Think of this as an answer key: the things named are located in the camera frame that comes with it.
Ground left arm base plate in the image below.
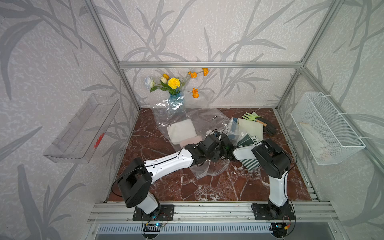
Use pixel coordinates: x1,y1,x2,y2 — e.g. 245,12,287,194
133,204,175,222

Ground green garden fork wooden handle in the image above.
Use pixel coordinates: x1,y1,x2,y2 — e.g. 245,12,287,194
242,113,267,127

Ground white cloth in basket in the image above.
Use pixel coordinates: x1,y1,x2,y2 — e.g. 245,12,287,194
299,122,329,159

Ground aluminium frame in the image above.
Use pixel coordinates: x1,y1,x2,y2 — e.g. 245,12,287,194
92,1,384,240

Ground blue glass vase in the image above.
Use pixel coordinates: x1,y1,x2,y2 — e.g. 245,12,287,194
169,92,185,112

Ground artificial flower bouquet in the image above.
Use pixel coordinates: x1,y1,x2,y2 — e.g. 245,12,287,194
144,68,210,99

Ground clear plastic vacuum bag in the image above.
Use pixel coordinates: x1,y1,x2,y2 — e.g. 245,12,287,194
146,97,237,182

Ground pink fluffy towel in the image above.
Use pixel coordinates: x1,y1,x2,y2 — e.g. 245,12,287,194
180,136,202,148

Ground circuit board with wires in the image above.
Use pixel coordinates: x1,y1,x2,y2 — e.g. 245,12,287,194
142,222,168,234
270,223,291,239

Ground cream folded towel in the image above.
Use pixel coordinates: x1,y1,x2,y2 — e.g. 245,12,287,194
238,119,264,141

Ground left circuit board with wires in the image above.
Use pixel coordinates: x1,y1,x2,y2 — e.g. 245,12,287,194
142,222,168,234

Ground blue white striped towel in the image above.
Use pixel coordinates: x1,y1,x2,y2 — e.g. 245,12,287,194
227,118,239,141

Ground clear plastic wall shelf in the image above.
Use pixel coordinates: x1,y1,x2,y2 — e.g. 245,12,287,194
43,94,121,164

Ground green white striped towel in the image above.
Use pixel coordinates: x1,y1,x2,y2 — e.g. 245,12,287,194
233,134,260,172

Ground right circuit board with wires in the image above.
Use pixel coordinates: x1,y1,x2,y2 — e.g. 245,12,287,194
270,223,291,239

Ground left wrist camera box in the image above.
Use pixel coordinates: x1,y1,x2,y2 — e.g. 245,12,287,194
203,134,221,151

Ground white wire mesh basket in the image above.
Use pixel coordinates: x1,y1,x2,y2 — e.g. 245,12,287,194
291,92,366,165

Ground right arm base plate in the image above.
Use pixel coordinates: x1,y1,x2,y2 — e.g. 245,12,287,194
251,202,296,221

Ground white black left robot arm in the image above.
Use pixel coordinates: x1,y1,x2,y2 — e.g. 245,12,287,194
115,142,223,215

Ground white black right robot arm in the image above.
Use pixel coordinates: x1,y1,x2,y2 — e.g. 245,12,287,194
220,134,292,215

